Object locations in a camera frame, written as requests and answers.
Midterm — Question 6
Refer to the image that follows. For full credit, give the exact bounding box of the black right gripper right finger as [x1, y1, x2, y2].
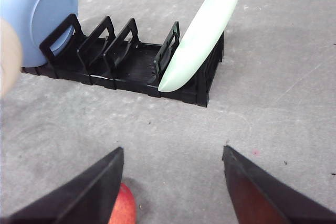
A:
[222, 145, 336, 224]

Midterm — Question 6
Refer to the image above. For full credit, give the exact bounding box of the red yellow pomegranate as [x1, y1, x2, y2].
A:
[109, 183, 137, 224]

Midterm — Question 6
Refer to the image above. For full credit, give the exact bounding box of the white plate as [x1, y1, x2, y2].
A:
[0, 18, 23, 99]

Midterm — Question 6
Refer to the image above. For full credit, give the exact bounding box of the light green plate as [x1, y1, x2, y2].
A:
[158, 0, 239, 92]

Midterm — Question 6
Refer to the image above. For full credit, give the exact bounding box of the blue plate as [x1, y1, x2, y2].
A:
[0, 0, 78, 67]

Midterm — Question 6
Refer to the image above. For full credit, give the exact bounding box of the black plastic dish rack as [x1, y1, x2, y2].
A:
[22, 14, 224, 107]

